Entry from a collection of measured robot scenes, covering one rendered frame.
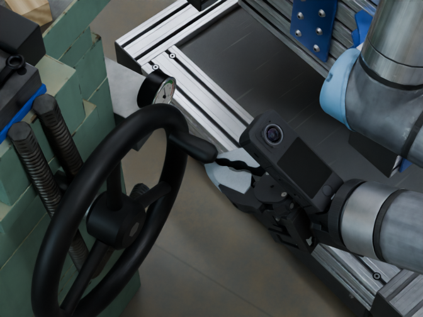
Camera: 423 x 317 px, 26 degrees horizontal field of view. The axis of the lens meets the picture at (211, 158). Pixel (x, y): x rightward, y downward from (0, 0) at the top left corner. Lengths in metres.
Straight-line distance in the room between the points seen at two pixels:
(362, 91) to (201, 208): 1.10
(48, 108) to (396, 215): 0.36
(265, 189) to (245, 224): 0.99
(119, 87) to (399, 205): 0.62
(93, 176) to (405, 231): 0.31
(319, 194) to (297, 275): 0.99
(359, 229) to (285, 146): 0.11
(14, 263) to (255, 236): 0.76
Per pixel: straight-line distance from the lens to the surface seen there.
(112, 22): 2.29
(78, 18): 1.15
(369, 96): 0.91
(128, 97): 1.38
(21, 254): 1.32
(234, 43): 1.97
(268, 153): 0.91
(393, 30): 0.87
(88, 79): 1.24
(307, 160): 0.93
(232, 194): 0.99
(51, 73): 0.99
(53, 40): 1.12
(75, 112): 1.03
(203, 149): 1.02
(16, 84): 0.93
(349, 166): 1.81
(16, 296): 1.38
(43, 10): 1.09
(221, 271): 1.91
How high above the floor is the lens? 1.73
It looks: 58 degrees down
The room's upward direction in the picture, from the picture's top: straight up
